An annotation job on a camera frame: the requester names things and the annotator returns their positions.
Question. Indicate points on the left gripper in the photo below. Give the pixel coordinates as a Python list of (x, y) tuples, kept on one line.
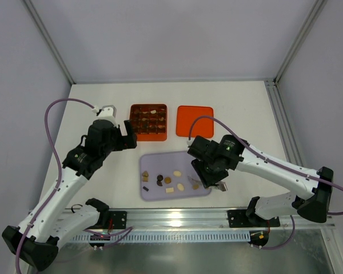
[(125, 137)]

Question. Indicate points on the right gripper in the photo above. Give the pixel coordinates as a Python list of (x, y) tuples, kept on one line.
[(207, 172)]

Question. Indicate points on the metal serving tongs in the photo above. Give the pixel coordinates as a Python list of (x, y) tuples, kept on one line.
[(218, 186)]

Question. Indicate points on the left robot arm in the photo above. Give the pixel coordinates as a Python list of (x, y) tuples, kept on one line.
[(39, 237)]

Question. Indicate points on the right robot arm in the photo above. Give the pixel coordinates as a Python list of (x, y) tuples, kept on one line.
[(308, 196)]

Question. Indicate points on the orange chocolate tin box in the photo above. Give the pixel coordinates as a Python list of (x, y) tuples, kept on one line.
[(144, 131)]

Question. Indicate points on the white swirl chocolate lower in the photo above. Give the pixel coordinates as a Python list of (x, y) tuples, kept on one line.
[(180, 187)]

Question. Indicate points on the tan ridged square chocolate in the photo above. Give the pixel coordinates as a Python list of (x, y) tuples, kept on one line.
[(167, 180)]

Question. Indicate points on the white rectangular chocolate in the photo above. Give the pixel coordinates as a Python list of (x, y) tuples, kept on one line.
[(170, 190)]

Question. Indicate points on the lavender plastic tray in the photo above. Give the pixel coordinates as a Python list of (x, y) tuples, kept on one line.
[(165, 164)]

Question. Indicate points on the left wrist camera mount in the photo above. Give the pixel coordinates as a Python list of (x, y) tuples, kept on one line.
[(107, 112)]

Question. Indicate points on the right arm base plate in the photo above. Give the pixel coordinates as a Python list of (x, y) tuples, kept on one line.
[(238, 218)]

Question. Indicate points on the slotted cable duct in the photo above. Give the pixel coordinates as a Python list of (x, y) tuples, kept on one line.
[(165, 237)]

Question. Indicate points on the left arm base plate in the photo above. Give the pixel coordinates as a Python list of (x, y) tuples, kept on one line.
[(114, 220)]

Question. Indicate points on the aluminium frame rail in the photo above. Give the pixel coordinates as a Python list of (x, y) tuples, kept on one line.
[(201, 218)]

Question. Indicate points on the right side aluminium rail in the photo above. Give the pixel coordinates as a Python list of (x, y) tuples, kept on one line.
[(285, 129)]

